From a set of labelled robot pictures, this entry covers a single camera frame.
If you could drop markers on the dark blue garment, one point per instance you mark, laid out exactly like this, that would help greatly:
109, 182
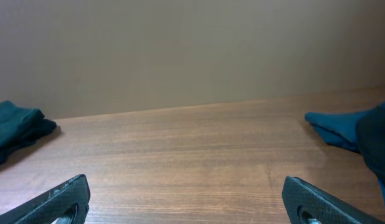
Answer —
339, 130

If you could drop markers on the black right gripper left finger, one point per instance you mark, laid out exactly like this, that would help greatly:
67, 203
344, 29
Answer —
66, 203

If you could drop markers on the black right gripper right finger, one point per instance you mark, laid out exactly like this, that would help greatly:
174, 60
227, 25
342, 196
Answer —
306, 204

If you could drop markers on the black shorts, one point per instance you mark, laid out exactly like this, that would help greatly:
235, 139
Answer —
21, 127

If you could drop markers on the black garment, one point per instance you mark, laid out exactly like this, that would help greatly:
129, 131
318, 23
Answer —
370, 131

